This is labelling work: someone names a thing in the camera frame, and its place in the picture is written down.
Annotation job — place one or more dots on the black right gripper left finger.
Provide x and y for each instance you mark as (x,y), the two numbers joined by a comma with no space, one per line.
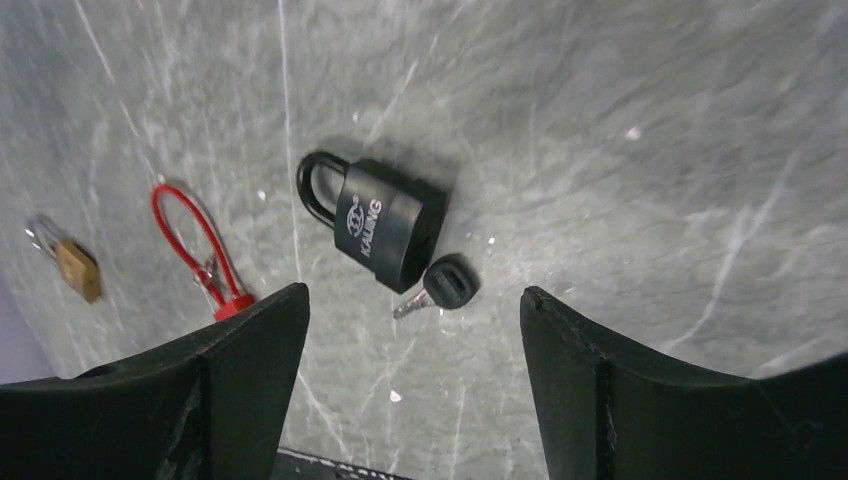
(208,405)

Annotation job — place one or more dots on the black Kaijing padlock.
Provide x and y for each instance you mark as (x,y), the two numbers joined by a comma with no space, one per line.
(383,219)

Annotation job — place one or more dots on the black-headed key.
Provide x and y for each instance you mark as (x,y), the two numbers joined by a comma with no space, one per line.
(449,284)

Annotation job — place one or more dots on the red cable lock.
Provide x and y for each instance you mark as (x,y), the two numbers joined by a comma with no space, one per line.
(211,267)

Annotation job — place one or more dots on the brass padlock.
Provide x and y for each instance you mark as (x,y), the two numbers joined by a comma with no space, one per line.
(77,268)

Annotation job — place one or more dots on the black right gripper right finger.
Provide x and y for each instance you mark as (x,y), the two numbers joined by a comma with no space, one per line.
(609,407)

